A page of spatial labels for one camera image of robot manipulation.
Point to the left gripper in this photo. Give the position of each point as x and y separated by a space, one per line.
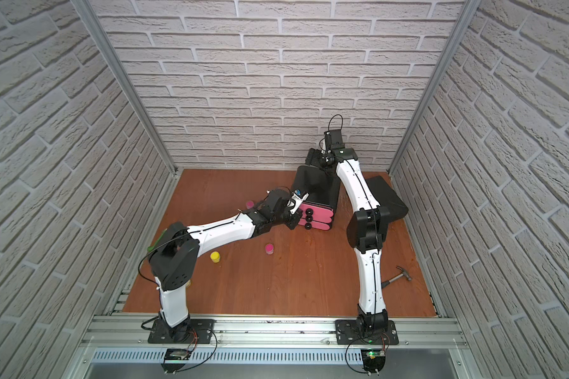
290 217

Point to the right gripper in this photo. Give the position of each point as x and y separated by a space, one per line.
314 158

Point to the black drawer cabinet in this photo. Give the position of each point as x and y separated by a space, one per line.
322 187

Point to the pink top drawer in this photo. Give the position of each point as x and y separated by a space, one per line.
316 211

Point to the yellow paint can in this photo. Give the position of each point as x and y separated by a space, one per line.
215 257

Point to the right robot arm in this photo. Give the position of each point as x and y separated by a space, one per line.
366 234

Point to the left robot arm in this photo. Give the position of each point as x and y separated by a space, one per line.
173 259

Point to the black plastic tool case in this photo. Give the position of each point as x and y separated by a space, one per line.
391 207

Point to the green flashlight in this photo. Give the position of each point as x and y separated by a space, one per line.
153 246

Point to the left controller box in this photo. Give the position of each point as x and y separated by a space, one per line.
175 360

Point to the controller box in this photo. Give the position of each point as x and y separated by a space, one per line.
175 360
373 360

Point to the right controller box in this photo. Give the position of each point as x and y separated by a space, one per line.
373 360

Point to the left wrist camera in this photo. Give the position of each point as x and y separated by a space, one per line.
296 200

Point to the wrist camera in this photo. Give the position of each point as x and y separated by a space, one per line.
333 140
296 200

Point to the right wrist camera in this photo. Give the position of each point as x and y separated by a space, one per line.
333 140

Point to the black handled hammer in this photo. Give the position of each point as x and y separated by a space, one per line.
404 274

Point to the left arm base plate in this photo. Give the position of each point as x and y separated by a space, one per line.
180 330

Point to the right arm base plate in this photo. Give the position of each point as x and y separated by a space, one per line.
347 331

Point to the aluminium front rail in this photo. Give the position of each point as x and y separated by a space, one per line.
125 330

